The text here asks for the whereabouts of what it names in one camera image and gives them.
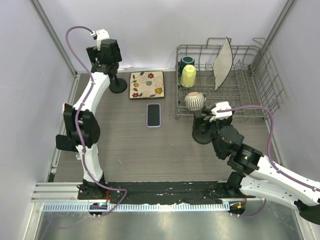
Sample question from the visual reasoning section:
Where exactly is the purple cable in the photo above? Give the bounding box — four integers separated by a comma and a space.
217, 104, 320, 218
65, 26, 128, 217

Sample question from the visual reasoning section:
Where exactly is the white phone stand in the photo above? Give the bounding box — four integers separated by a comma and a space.
75, 148, 82, 161

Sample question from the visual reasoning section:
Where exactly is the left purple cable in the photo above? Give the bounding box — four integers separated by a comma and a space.
65, 26, 128, 217

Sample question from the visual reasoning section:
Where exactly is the dark green mug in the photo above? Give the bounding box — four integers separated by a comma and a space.
178, 55, 195, 75

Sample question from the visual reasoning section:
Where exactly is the black phone stand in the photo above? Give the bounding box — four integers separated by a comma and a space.
192, 111, 212, 145
109, 73, 128, 94

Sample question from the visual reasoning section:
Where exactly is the black mounting base plate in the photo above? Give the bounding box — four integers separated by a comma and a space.
77, 181, 245, 205

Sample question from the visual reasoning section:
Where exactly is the floral square plate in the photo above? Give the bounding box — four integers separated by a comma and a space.
129, 71, 165, 100

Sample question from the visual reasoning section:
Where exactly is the white curved plate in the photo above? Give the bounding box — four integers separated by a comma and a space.
212, 37, 234, 91

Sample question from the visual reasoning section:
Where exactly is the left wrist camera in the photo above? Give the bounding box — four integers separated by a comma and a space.
90, 29, 110, 49

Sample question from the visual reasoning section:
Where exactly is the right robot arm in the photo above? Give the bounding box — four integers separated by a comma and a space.
192, 101, 320, 225

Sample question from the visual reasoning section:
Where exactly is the metal dish rack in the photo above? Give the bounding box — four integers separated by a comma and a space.
175, 37, 287, 118

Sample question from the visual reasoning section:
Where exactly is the lavender case phone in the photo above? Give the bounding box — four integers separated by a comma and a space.
146, 103, 161, 128

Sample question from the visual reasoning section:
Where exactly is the striped round mug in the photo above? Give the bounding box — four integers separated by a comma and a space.
184, 92, 207, 111

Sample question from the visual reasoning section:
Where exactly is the white cable duct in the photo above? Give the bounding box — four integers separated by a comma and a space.
42, 201, 230, 213

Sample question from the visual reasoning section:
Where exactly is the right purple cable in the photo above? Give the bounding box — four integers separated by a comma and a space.
217, 104, 320, 218

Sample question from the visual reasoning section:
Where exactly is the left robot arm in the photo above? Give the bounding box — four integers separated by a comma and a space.
63, 38, 122, 200

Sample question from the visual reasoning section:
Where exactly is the pink case phone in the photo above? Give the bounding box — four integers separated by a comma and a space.
62, 102, 66, 115

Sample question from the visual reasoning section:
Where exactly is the yellow faceted cup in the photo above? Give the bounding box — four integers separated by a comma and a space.
180, 64, 197, 88

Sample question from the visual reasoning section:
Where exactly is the black phone on white stand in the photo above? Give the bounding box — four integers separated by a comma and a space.
55, 134, 78, 153

